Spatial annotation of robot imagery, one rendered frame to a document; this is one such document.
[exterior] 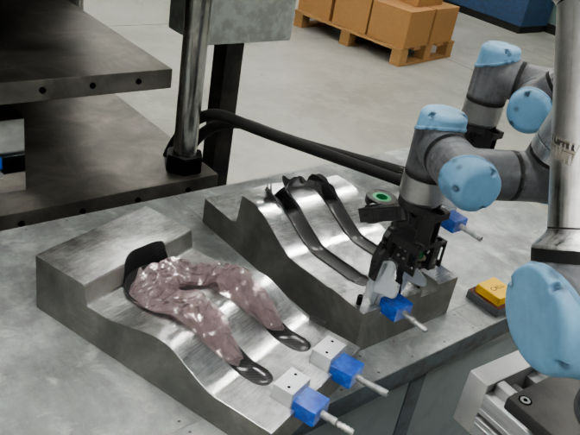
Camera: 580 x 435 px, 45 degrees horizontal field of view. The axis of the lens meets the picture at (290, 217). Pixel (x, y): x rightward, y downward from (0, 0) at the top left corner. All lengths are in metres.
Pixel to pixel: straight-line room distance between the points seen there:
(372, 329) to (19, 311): 0.62
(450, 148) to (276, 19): 1.03
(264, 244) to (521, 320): 0.73
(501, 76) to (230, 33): 0.80
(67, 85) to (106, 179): 0.25
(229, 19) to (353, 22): 4.39
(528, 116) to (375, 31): 4.92
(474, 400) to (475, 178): 0.30
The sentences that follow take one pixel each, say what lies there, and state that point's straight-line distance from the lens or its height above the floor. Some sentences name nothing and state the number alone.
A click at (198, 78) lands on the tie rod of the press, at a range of 1.73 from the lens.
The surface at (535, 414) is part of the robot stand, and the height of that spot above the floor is 1.04.
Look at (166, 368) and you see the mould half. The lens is 1.12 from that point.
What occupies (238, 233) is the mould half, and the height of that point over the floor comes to 0.84.
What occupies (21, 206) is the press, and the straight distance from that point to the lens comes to 1.65.
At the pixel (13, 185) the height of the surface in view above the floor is 0.80.
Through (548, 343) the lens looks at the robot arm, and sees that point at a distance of 0.75.
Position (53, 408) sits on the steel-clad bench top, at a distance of 1.13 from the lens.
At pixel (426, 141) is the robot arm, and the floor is 1.22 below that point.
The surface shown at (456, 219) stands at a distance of 1.50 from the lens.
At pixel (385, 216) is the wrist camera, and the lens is 1.20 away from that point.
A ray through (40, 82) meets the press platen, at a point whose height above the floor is 1.03.
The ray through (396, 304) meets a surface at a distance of 1.26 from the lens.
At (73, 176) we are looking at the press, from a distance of 1.78.
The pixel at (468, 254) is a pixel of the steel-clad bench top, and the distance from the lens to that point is 1.69.
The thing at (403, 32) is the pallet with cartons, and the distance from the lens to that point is 5.95.
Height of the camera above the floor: 1.60
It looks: 29 degrees down
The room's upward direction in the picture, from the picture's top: 10 degrees clockwise
